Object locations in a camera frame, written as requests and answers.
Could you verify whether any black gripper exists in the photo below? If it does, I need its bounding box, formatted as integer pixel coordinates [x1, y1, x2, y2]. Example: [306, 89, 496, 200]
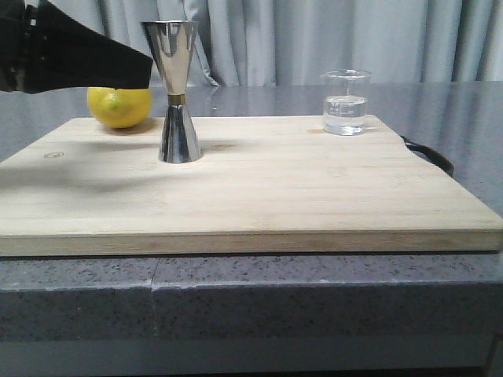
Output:
[1, 1, 152, 93]

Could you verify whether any steel double jigger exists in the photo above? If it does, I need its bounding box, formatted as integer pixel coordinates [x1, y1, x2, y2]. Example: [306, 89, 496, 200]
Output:
[141, 20, 202, 164]

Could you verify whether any small glass beaker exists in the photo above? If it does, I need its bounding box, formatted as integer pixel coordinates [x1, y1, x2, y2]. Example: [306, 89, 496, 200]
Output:
[320, 69, 371, 136]

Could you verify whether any yellow lemon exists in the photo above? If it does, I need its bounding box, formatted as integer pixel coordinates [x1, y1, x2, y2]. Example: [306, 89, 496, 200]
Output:
[86, 87, 152, 129]

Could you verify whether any grey curtain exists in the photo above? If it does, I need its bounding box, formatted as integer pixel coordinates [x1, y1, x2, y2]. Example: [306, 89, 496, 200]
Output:
[57, 1, 502, 86]

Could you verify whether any wooden cutting board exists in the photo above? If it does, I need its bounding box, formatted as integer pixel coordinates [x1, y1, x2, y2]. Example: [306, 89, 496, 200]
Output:
[1, 115, 502, 257]

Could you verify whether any black cutting board strap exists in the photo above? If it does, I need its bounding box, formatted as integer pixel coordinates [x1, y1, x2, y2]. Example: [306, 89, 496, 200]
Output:
[399, 135, 455, 177]

